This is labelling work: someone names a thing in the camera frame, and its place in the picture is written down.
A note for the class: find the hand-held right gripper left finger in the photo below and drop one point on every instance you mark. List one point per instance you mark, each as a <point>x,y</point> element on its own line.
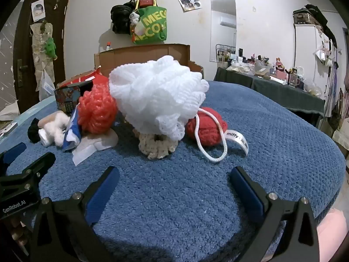
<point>102,193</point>

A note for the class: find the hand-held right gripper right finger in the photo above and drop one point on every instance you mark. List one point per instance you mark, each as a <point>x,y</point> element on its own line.
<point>246,193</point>

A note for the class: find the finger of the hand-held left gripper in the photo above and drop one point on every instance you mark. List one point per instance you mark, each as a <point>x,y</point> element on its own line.
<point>41,163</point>
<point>15,152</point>

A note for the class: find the black scrunchie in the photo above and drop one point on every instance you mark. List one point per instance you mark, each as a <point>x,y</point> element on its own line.
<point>34,132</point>

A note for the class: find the white fluffy scrunchie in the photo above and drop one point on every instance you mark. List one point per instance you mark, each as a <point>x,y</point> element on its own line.
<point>56,129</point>

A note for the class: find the white cloth piece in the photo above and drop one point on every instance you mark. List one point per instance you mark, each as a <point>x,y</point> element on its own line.
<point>84,152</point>

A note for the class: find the beige round powder puff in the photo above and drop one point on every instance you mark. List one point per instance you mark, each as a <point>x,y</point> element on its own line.
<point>107,140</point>

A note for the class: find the cream crocheted scrunchie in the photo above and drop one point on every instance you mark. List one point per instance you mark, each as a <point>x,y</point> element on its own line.
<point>152,148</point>

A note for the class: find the coral mesh bath pouf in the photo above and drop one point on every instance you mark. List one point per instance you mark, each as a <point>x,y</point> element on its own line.
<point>96,112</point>

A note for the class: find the white mesh bath pouf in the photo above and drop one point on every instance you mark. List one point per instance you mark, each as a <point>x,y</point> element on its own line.
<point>152,92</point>

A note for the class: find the cardboard box with red lining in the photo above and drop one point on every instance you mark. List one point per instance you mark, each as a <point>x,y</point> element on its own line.
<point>141,57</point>

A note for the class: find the person's left hand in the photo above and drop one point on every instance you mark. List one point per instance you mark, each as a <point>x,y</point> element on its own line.
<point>16,232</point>

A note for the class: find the small white device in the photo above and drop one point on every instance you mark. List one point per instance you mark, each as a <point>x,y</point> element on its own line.
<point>8,129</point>

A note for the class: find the white paper sheet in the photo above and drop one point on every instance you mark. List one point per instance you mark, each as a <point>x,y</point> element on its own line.
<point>6,112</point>

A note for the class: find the black printed box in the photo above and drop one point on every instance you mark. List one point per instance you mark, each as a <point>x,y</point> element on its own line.
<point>69,97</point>

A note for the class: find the clear plastic bag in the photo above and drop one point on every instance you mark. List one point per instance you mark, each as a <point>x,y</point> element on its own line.
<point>46,86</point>

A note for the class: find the person's pink printed clothing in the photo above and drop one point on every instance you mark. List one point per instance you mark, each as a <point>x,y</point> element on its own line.
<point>335,223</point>

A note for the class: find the clear hanging organizer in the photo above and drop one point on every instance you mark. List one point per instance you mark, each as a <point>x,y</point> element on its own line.
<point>38,60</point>

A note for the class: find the table with dark cloth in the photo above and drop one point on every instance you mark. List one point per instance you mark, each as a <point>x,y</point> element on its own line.
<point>272,90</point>

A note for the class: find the dark brown door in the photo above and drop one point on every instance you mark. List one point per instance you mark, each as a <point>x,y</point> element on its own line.
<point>27,46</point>

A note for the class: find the green plush toy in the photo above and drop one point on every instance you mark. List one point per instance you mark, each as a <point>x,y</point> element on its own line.
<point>50,47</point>

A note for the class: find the cluster of cosmetic bottles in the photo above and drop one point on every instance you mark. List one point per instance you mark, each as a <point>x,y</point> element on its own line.
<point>280,68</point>

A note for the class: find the white bottle with red cap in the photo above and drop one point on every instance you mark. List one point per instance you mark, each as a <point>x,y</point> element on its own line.
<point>109,46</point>

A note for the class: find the white paper note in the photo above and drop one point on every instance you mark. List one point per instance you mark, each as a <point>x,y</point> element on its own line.
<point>37,9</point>

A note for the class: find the white cabinet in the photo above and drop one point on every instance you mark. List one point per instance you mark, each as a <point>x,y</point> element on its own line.
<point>305,46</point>

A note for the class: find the black bag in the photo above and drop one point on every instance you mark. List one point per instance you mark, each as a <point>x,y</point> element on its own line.
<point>121,19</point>

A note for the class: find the white plush charm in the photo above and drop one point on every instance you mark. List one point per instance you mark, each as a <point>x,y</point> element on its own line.
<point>134,17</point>

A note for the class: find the green tote bag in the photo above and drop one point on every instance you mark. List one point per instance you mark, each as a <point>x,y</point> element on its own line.
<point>152,24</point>

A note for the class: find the dark storage case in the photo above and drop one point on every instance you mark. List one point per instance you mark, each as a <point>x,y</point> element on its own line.
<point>301,16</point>

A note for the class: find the black clothing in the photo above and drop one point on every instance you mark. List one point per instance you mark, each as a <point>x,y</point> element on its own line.
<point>319,16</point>

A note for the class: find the wall mirror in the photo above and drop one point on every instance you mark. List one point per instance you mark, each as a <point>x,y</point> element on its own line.
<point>223,27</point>

